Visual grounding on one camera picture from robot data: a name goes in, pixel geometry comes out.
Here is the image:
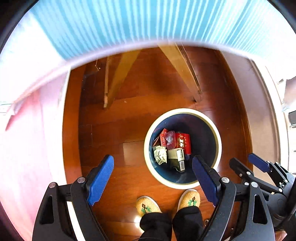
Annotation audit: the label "dark green patterned bag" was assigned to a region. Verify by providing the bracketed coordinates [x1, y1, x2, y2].
[168, 148, 185, 173]

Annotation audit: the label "clear plastic wrapper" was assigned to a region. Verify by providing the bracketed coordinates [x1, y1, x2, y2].
[165, 131, 176, 150]

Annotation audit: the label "yellow paper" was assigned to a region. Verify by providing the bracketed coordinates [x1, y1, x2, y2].
[152, 146, 167, 165]

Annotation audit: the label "orange red snack packet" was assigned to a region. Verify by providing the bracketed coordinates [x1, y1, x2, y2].
[159, 128, 168, 147]

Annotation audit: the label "right embroidered slipper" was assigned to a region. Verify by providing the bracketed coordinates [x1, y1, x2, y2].
[177, 189, 201, 211]

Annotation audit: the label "embroidered slipper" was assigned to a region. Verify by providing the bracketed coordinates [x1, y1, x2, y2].
[135, 196, 161, 217]
[177, 189, 201, 211]

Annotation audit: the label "red packet in bin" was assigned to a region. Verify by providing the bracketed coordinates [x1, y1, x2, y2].
[176, 133, 192, 155]

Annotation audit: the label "left embroidered slipper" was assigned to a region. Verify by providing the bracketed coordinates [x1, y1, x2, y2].
[135, 196, 161, 217]

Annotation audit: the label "blue bin with cream rim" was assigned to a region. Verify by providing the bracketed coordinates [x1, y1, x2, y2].
[144, 108, 222, 189]

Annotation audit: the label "wooden table legs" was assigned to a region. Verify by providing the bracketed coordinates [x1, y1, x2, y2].
[103, 43, 202, 109]

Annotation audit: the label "pink bed blanket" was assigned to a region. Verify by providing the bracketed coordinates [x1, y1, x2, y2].
[1, 73, 70, 240]

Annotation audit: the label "tree-print tablecloth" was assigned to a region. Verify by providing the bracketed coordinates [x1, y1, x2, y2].
[0, 0, 296, 77]

